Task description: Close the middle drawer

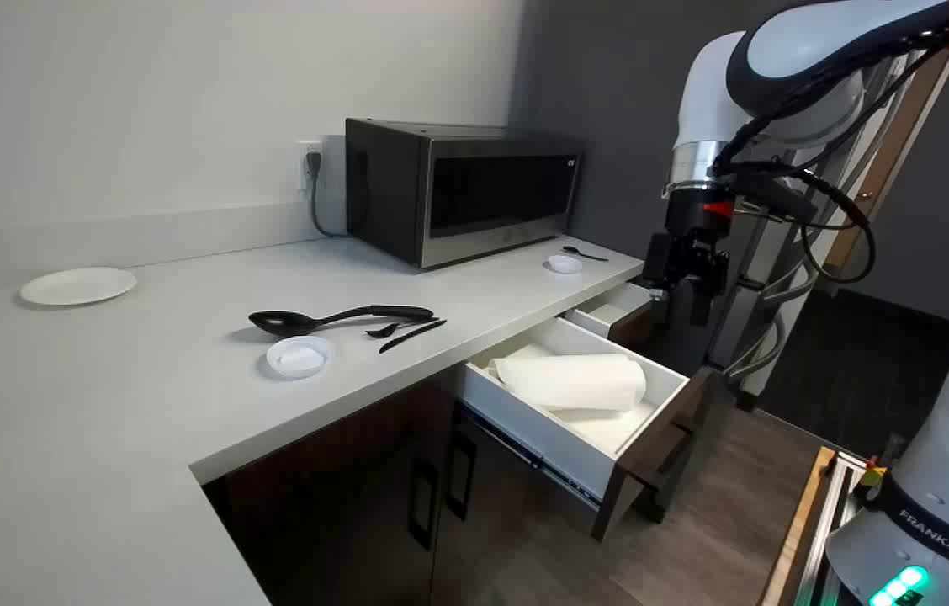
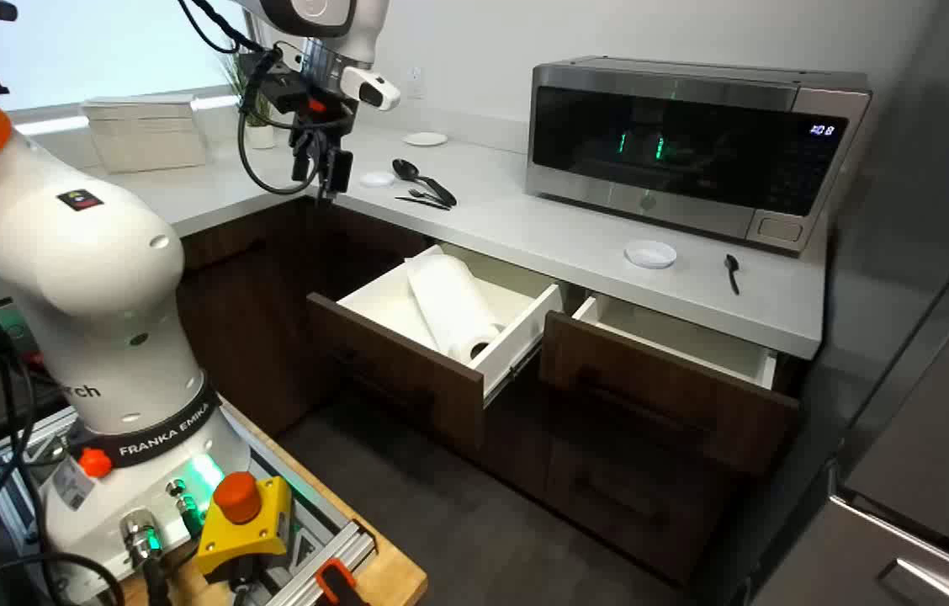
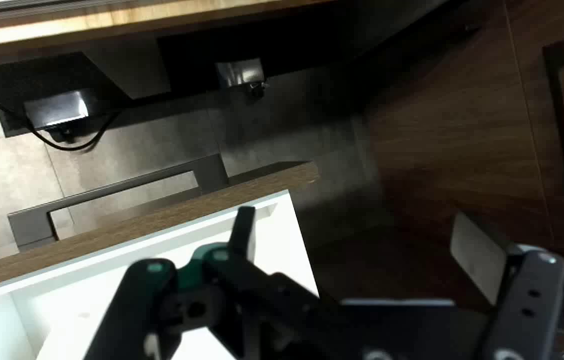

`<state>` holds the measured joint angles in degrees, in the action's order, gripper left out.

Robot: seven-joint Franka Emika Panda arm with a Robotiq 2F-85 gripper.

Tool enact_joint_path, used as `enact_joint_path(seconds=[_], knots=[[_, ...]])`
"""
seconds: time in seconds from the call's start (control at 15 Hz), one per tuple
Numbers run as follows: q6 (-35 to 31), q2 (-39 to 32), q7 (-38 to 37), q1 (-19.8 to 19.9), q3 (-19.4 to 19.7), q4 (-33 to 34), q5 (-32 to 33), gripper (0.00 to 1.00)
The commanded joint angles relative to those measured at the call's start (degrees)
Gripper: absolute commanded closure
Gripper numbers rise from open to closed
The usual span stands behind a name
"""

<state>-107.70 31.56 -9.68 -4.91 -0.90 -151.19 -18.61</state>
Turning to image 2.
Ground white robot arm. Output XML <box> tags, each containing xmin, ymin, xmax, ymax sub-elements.
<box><xmin>0</xmin><ymin>110</ymin><xmax>249</xmax><ymax>575</ymax></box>

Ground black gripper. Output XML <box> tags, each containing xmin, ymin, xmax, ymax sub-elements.
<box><xmin>268</xmin><ymin>74</ymin><xmax>353</xmax><ymax>199</ymax></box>

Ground stainless steel microwave oven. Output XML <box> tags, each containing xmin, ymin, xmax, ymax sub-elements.
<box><xmin>524</xmin><ymin>57</ymin><xmax>870</xmax><ymax>255</ymax></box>

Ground white paper towel roll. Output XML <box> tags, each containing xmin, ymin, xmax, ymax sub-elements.
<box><xmin>407</xmin><ymin>255</ymin><xmax>499</xmax><ymax>365</ymax></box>

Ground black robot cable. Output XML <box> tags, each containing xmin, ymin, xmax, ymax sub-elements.
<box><xmin>174</xmin><ymin>0</ymin><xmax>320</xmax><ymax>203</ymax></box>

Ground stainless steel refrigerator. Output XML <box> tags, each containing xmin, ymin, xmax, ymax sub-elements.
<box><xmin>707</xmin><ymin>0</ymin><xmax>949</xmax><ymax>606</ymax></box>

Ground dark lower cabinet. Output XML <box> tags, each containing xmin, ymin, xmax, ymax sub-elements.
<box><xmin>177</xmin><ymin>203</ymin><xmax>775</xmax><ymax>586</ymax></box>

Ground white box on windowsill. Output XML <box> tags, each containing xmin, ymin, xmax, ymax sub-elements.
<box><xmin>85</xmin><ymin>99</ymin><xmax>207</xmax><ymax>173</ymax></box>

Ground small black utensil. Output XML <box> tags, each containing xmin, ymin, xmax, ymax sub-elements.
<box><xmin>722</xmin><ymin>253</ymin><xmax>739</xmax><ymax>295</ymax></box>

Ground yellow emergency stop button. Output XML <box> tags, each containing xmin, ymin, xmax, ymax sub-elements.
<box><xmin>193</xmin><ymin>470</ymin><xmax>292</xmax><ymax>575</ymax></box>

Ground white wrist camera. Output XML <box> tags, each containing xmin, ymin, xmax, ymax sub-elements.
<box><xmin>339</xmin><ymin>68</ymin><xmax>402</xmax><ymax>110</ymax></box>

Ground white small dish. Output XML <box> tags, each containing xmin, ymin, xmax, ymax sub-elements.
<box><xmin>402</xmin><ymin>131</ymin><xmax>452</xmax><ymax>149</ymax></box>

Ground orange clamp handle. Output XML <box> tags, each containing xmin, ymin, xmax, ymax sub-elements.
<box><xmin>316</xmin><ymin>558</ymin><xmax>368</xmax><ymax>606</ymax></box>

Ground white round lid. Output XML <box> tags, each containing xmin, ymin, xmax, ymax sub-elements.
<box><xmin>623</xmin><ymin>240</ymin><xmax>681</xmax><ymax>269</ymax></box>

